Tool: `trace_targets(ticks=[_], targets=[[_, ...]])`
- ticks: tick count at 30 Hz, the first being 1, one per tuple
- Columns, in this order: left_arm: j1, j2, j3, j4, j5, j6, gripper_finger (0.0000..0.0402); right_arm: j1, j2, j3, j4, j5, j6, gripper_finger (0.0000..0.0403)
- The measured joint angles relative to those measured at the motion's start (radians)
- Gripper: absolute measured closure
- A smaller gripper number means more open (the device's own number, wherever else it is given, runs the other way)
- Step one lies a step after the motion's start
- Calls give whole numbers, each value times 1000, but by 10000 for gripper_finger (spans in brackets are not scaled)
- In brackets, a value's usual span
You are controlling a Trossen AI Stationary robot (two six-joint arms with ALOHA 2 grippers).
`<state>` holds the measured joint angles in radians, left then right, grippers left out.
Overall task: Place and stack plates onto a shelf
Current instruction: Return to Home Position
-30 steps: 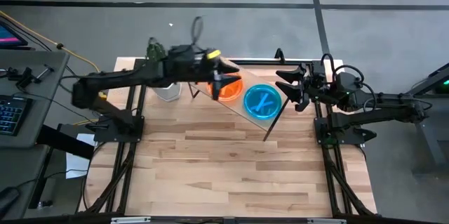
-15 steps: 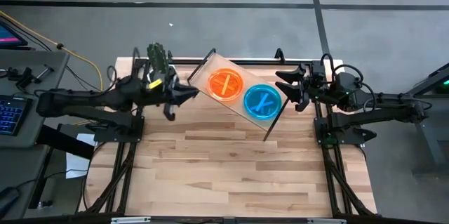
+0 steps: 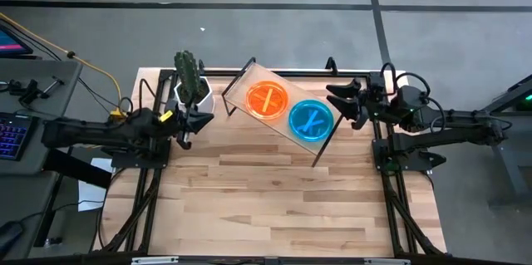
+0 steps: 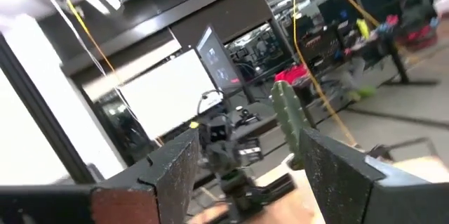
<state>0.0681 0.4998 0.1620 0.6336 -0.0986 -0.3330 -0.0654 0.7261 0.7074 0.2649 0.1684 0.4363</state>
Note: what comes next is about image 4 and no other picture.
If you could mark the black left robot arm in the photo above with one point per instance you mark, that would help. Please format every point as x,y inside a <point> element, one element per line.
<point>224,153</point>

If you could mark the grey desk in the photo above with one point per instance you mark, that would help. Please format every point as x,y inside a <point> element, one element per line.
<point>252,118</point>

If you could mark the black desk clamp tool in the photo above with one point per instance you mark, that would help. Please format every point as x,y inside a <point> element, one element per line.
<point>247,115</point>

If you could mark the white hexagonal plant pot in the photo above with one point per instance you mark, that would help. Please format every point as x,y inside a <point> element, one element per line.
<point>284,168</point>

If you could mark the red fabric item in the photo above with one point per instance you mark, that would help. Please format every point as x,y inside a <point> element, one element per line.
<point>291,73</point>

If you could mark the black metal rig frame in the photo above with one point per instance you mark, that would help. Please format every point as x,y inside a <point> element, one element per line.
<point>42,111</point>

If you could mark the green cactus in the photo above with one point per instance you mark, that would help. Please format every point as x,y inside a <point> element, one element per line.
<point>287,111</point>

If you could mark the wooden shelf with black legs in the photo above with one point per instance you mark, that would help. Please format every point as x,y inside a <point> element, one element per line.
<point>428,168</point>

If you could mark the red storage bin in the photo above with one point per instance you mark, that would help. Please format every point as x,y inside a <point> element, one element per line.
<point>421,36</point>

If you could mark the black computer monitor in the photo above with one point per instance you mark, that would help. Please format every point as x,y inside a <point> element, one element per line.
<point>219,59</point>

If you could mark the person's leg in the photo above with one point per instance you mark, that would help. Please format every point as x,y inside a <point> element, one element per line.
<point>347,73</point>

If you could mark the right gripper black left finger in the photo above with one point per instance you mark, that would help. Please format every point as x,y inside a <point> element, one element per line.
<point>175,171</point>

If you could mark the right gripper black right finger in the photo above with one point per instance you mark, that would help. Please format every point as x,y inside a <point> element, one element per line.
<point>336,182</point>

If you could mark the white board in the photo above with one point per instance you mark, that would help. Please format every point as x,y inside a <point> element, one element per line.
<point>168,94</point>

